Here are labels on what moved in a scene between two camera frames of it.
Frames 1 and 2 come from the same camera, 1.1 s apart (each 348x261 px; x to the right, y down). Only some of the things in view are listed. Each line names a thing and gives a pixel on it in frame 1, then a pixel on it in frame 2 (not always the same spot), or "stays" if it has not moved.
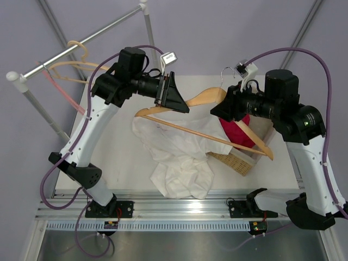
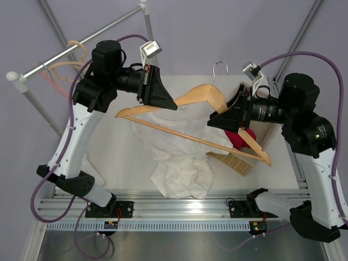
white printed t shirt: (181, 169) stays
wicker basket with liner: (240, 161) stays
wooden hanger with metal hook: (216, 96) -> (207, 91)
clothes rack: (18, 80) stays
